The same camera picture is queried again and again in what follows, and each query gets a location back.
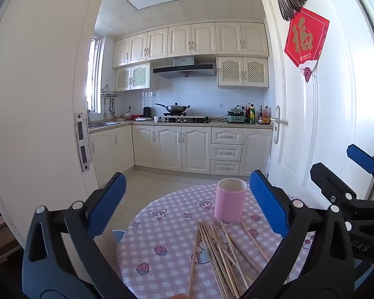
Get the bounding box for wall utensil rack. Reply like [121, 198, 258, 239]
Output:
[100, 84, 121, 98]

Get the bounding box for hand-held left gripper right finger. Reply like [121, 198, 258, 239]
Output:
[241, 170, 356, 299]

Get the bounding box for range hood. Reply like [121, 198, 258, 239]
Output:
[153, 56, 217, 79]

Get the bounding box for wide lattice wall cabinet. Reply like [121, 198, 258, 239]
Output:
[217, 57, 269, 89]

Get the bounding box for metal door handle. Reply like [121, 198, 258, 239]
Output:
[273, 105, 289, 144]

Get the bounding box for pink cup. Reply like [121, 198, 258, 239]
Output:
[214, 177, 247, 224]

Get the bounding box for carved wooden side cabinet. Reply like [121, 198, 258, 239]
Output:
[0, 206, 22, 264]

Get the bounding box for pink checked tablecloth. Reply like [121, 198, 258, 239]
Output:
[117, 183, 318, 299]

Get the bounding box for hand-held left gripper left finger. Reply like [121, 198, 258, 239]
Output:
[22, 172, 134, 299]

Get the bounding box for cream base cabinets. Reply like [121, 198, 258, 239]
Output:
[89, 124, 273, 187]

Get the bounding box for red door poster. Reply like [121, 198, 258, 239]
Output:
[284, 8, 330, 83]

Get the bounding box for blue stool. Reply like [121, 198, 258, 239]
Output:
[112, 230, 127, 245]

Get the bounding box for kitchen window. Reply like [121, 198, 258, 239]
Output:
[86, 36, 102, 114]

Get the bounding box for metal door strike plate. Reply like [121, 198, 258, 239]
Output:
[74, 112, 92, 172]

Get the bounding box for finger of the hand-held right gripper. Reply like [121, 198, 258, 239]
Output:
[347, 144, 374, 200]
[310, 162, 374, 225]

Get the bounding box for metal wok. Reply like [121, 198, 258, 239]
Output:
[155, 102, 190, 115]

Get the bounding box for green electric cooker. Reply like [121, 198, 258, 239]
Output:
[227, 107, 247, 123]

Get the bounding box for white door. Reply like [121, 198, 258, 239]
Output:
[259, 0, 374, 206]

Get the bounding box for small lattice wall cabinet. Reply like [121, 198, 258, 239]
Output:
[115, 62, 151, 92]

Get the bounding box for cream wall cabinet row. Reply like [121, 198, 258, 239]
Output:
[112, 22, 269, 69]

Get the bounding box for bunch of wooden chopsticks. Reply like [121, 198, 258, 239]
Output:
[187, 219, 270, 299]

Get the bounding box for gas stove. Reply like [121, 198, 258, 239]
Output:
[161, 115, 212, 124]

